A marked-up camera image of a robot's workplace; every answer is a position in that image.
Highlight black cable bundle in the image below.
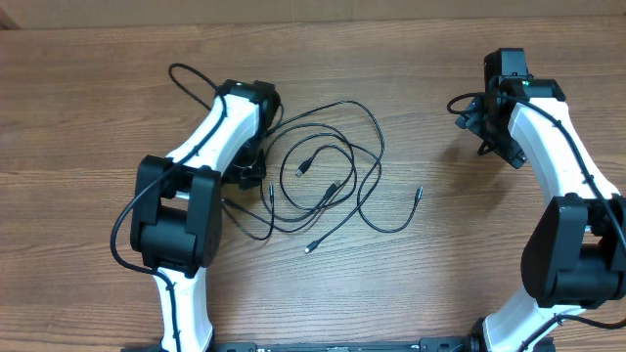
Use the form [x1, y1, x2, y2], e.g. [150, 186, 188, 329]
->
[219, 99, 425, 255]

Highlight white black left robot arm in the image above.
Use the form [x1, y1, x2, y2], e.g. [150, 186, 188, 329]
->
[130, 80, 281, 351]

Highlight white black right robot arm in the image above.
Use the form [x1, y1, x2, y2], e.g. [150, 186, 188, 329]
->
[444, 48, 625, 351]

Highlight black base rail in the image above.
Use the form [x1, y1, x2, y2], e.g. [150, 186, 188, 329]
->
[121, 335, 557, 352]

